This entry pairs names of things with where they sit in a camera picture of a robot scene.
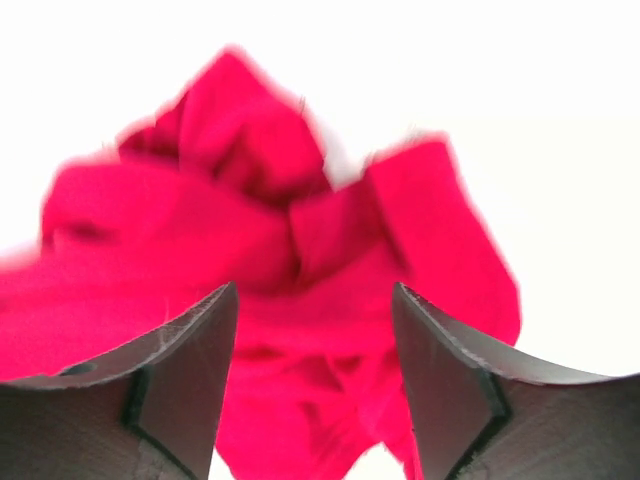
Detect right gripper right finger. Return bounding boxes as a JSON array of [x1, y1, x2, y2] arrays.
[[392, 284, 639, 479]]

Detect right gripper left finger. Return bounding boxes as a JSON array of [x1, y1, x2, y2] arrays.
[[1, 283, 238, 479]]

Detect crimson red t shirt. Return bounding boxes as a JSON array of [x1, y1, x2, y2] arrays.
[[1, 50, 521, 479]]

